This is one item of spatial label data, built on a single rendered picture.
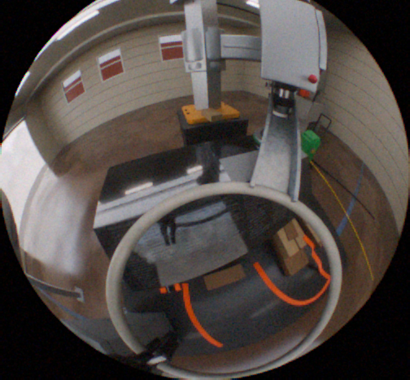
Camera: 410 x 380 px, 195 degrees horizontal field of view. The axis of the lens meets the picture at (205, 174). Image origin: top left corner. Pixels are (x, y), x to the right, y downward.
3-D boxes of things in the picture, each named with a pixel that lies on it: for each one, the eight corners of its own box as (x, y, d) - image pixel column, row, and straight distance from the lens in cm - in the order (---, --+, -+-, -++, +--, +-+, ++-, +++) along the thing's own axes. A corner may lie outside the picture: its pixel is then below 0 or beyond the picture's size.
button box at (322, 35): (312, 67, 62) (311, 15, 71) (319, 70, 62) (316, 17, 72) (319, 67, 54) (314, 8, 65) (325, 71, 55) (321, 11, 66)
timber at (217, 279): (208, 287, 115) (207, 290, 103) (203, 274, 114) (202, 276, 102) (242, 275, 116) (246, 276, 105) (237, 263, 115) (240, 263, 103)
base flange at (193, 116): (181, 110, 148) (181, 106, 147) (221, 104, 159) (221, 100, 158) (189, 124, 102) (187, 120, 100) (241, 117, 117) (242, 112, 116)
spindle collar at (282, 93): (271, 106, 70) (277, 48, 70) (288, 110, 71) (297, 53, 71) (270, 111, 59) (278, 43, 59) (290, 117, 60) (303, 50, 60)
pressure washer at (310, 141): (298, 157, 235) (319, 111, 207) (309, 172, 217) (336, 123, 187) (283, 157, 213) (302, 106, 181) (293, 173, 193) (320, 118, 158)
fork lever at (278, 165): (265, 86, 86) (266, 79, 84) (295, 93, 88) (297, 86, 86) (234, 187, 33) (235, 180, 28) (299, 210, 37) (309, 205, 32)
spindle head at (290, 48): (263, 81, 88) (264, 19, 96) (298, 89, 90) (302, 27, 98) (259, 85, 52) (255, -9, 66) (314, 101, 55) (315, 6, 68)
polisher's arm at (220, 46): (179, 63, 111) (176, 35, 116) (191, 63, 143) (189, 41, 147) (277, 65, 109) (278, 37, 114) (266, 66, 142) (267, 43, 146)
